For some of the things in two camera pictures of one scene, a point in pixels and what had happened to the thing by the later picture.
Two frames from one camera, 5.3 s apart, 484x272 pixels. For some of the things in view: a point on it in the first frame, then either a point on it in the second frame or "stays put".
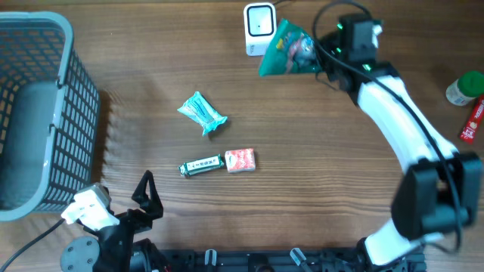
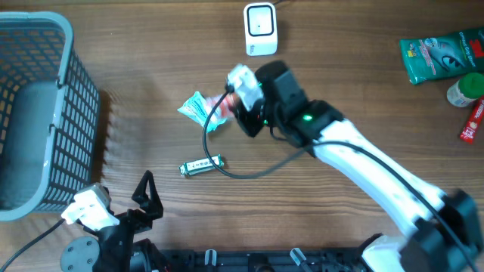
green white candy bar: x=200 y=165 stays put
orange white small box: x=240 y=160 to x=223 y=111
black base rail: x=279 y=260 stays put
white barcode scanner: x=260 y=25 stays put
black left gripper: x=152 y=205 stays put
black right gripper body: x=329 y=55 to x=254 y=120
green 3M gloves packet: x=291 y=50 to x=442 y=56
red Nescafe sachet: x=473 y=124 stays put
